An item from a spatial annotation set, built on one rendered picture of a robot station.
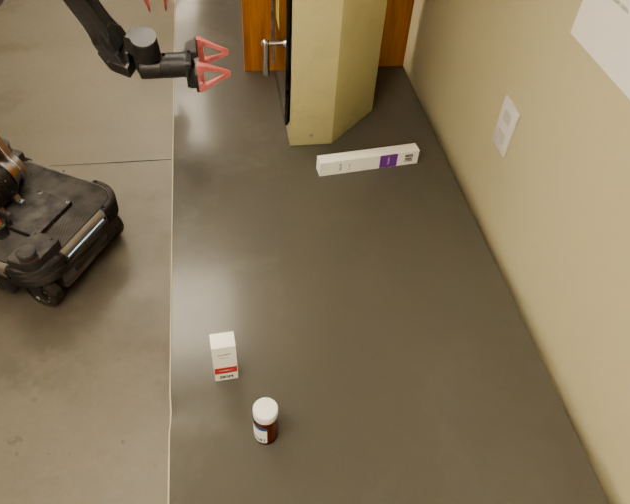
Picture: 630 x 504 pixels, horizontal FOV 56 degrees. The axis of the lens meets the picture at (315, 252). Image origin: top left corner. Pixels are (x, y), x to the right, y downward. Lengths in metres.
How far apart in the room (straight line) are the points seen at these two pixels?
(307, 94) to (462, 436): 0.86
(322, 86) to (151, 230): 1.43
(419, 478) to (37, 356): 1.67
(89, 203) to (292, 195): 1.27
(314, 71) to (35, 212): 1.42
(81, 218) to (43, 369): 0.58
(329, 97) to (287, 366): 0.69
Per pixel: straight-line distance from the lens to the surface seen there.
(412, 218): 1.41
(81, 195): 2.58
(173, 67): 1.46
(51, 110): 3.55
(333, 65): 1.46
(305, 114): 1.52
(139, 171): 3.02
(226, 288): 1.23
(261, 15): 1.79
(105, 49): 1.47
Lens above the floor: 1.90
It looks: 47 degrees down
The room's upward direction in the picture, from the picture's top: 4 degrees clockwise
